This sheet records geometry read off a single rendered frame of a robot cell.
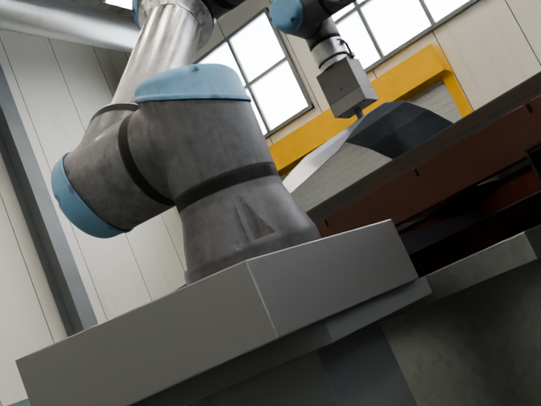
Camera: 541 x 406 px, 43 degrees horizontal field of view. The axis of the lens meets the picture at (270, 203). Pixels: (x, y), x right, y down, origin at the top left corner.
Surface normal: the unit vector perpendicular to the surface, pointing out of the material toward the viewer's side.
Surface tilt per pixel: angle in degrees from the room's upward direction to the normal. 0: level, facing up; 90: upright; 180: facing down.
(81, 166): 73
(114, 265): 90
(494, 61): 90
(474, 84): 90
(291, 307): 90
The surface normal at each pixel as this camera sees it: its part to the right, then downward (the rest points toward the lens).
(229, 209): -0.18, -0.38
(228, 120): 0.44, -0.29
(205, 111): 0.09, -0.17
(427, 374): -0.64, 0.12
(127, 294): 0.75, -0.44
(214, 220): -0.40, -0.29
